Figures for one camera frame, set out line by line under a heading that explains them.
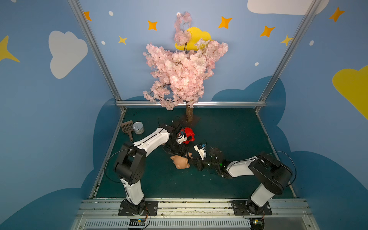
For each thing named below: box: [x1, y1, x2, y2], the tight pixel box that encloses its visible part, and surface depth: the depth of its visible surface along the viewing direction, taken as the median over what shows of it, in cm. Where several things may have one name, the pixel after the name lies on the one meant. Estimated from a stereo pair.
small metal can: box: [132, 121, 145, 135], surface depth 106 cm
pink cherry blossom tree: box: [142, 11, 229, 123], surface depth 72 cm
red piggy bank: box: [177, 126, 196, 145], surface depth 99 cm
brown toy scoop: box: [121, 120, 134, 142], surface depth 110 cm
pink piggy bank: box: [170, 152, 193, 170], surface depth 85 cm
